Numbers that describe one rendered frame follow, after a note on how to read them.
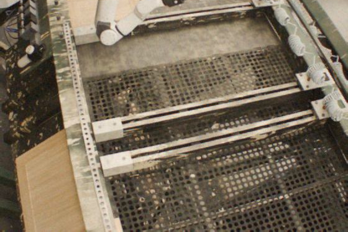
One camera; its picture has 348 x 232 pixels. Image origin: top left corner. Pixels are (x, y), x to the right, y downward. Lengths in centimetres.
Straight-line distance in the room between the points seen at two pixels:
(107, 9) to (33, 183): 99
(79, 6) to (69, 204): 109
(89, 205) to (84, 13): 113
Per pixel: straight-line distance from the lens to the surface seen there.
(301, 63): 225
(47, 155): 227
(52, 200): 216
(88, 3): 246
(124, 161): 175
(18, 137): 249
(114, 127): 184
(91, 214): 169
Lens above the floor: 172
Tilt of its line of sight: 14 degrees down
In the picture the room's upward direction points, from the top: 61 degrees clockwise
